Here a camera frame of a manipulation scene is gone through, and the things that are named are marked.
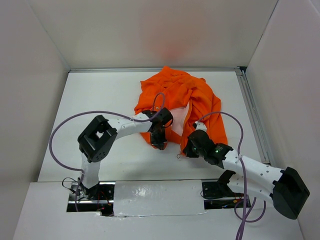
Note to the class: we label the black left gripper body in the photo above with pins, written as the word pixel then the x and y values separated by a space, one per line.
pixel 158 137

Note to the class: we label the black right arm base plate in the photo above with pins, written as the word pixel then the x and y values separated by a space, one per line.
pixel 217 195

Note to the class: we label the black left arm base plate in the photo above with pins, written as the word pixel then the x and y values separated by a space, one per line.
pixel 102 202

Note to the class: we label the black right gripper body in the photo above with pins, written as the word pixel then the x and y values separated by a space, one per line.
pixel 192 151

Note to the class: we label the orange jacket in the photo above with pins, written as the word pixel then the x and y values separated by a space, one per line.
pixel 188 98

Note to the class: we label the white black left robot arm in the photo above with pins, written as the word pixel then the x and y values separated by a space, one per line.
pixel 96 140

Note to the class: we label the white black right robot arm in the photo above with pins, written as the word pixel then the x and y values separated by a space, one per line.
pixel 284 188

